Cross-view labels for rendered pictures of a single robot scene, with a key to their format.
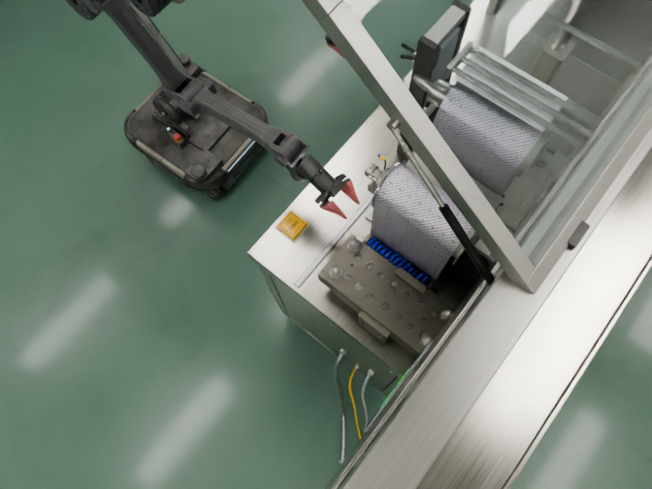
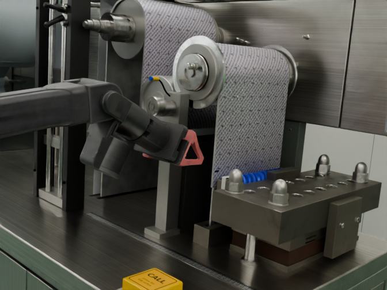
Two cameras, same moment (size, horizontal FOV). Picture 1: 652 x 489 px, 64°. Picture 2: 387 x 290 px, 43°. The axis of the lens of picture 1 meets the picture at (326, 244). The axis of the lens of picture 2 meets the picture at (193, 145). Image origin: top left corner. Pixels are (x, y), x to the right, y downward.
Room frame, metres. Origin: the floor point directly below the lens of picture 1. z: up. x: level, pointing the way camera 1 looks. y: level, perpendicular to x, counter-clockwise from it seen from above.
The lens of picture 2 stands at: (0.59, 0.84, 1.28)
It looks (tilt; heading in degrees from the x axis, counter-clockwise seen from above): 10 degrees down; 270
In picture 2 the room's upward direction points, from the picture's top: 4 degrees clockwise
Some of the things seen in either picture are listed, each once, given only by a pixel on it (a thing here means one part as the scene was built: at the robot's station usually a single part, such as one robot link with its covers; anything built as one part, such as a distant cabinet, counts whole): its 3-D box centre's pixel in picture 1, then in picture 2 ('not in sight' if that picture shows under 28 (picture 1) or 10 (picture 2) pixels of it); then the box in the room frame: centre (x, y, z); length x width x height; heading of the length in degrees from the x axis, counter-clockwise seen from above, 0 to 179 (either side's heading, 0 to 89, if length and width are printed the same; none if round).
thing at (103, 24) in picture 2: not in sight; (95, 25); (0.83, -0.29, 1.33); 0.06 x 0.03 x 0.03; 46
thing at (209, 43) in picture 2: (388, 183); (197, 72); (0.59, -0.18, 1.25); 0.15 x 0.01 x 0.15; 136
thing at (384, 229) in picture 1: (406, 245); (251, 139); (0.46, -0.22, 1.11); 0.23 x 0.01 x 0.18; 46
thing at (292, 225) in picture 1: (292, 225); (152, 286); (0.64, 0.10, 0.91); 0.07 x 0.07 x 0.02; 46
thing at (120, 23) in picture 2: not in sight; (117, 27); (0.79, -0.33, 1.33); 0.06 x 0.06 x 0.06; 46
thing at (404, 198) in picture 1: (448, 189); (190, 108); (0.60, -0.35, 1.16); 0.39 x 0.23 x 0.51; 136
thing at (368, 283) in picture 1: (389, 297); (303, 199); (0.35, -0.17, 1.00); 0.40 x 0.16 x 0.06; 46
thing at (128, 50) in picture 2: not in sight; (166, 33); (0.68, -0.44, 1.33); 0.25 x 0.14 x 0.14; 46
